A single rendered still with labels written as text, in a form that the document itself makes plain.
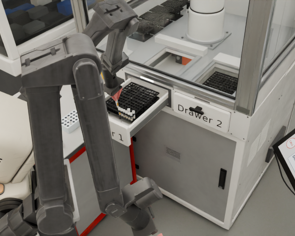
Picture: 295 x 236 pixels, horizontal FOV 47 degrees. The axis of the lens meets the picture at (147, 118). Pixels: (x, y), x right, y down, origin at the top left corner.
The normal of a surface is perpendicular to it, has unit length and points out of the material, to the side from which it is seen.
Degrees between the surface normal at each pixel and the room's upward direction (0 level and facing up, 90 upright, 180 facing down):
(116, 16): 36
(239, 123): 90
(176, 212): 0
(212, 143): 90
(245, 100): 90
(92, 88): 90
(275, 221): 0
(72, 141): 0
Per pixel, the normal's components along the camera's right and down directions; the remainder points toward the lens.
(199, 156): -0.60, 0.54
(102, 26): -0.35, 0.23
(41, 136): 0.25, 0.61
